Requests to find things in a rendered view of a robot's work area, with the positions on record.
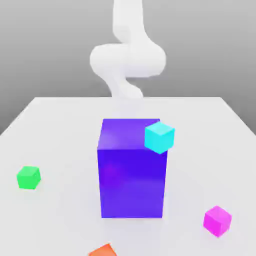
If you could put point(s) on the small magenta cube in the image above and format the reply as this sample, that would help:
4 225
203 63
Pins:
217 221

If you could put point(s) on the small cyan cube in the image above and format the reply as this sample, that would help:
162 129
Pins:
159 138

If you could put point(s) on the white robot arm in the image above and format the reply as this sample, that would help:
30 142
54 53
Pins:
128 60

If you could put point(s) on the small orange cube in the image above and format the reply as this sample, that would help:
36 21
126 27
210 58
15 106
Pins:
104 251

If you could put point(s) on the small green cube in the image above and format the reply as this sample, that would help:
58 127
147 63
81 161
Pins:
28 177

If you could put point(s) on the large purple box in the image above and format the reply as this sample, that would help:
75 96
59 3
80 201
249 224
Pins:
130 180

